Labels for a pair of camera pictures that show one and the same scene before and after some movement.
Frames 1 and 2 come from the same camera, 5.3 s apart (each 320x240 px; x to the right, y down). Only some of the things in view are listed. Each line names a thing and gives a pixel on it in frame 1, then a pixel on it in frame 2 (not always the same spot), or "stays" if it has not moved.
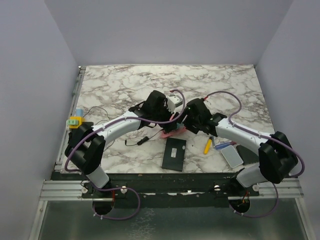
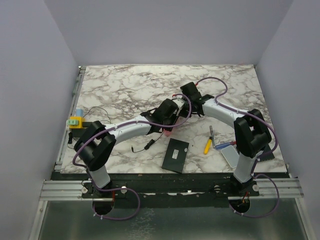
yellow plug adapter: (81, 120) stays
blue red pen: (223, 145) stays
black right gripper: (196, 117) -> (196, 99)
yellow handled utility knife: (206, 150) stays
